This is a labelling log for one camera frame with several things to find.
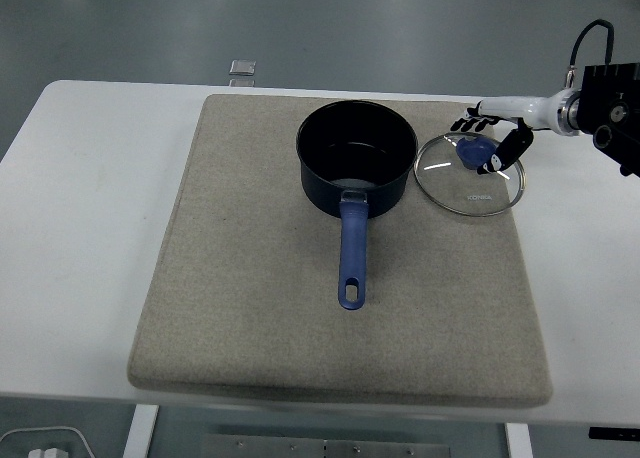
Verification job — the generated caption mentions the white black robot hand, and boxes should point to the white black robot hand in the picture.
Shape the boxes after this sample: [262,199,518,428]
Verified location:
[450,91,571,176]

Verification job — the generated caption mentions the glass lid with blue knob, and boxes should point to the glass lid with blue knob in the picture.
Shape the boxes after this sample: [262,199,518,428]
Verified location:
[414,130,528,218]

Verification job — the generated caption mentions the beige fabric mat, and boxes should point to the beige fabric mat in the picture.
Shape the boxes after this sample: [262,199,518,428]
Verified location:
[127,93,555,410]

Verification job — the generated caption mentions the white table leg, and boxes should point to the white table leg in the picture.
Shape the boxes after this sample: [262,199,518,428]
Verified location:
[122,405,161,458]
[504,422,534,458]

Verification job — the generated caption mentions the black flat bar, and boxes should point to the black flat bar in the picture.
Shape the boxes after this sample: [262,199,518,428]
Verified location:
[588,426,640,441]

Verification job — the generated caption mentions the grey metal plate with screws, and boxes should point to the grey metal plate with screws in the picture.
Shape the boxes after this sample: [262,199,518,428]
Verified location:
[202,432,452,458]

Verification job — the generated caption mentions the dark pot with blue handle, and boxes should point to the dark pot with blue handle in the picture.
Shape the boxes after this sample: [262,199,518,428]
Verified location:
[296,100,420,311]

